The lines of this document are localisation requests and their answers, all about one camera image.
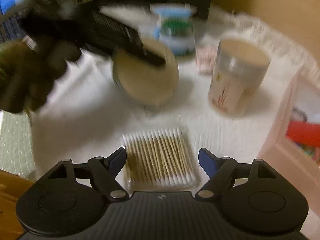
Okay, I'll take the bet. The blue green lidded jar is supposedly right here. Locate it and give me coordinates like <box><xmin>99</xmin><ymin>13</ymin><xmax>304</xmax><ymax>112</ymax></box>
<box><xmin>150</xmin><ymin>3</ymin><xmax>197</xmax><ymax>56</ymax></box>

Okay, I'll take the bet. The cotton swab clear box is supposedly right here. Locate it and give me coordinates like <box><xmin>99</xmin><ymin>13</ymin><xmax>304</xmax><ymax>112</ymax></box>
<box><xmin>122</xmin><ymin>127</ymin><xmax>197</xmax><ymax>193</ymax></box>

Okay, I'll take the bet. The tall white cylinder container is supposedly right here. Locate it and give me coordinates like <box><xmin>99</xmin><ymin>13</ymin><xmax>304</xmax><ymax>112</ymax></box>
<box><xmin>208</xmin><ymin>37</ymin><xmax>271</xmax><ymax>116</ymax></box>

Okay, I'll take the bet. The left gloved hand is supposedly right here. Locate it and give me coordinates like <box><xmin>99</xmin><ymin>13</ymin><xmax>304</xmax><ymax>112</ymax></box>
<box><xmin>1</xmin><ymin>40</ymin><xmax>81</xmax><ymax>113</ymax></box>

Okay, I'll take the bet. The pink storage bin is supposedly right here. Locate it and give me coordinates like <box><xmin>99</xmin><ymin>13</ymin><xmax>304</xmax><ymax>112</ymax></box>
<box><xmin>258</xmin><ymin>69</ymin><xmax>319</xmax><ymax>212</ymax></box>

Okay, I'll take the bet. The red packet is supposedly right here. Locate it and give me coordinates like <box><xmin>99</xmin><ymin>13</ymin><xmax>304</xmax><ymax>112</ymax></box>
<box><xmin>286</xmin><ymin>120</ymin><xmax>320</xmax><ymax>147</ymax></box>

